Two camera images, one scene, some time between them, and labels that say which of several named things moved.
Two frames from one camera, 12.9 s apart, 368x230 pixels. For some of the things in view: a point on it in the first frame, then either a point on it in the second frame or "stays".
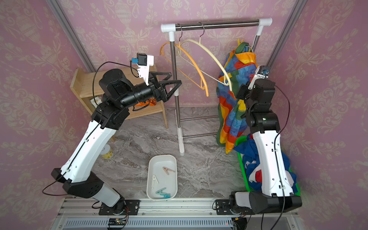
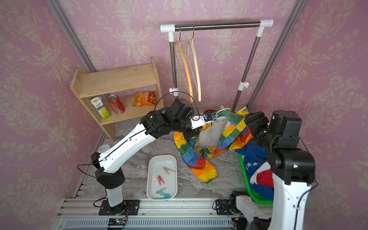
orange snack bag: [151, 101] stays
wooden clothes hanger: [204, 82] -> [182, 69]
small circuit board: [117, 221] stays
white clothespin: [154, 178] stays
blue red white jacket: [250, 157] stays
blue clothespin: [166, 195] stays
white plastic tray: [162, 177] stays
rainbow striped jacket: [231, 116] -> [197, 156]
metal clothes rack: [171, 28] stays
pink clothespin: [166, 170] stays
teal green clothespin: [167, 195] stays
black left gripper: [160, 94] -> [193, 132]
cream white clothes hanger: [229, 82] -> [191, 41]
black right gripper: [243, 95] -> [257, 122]
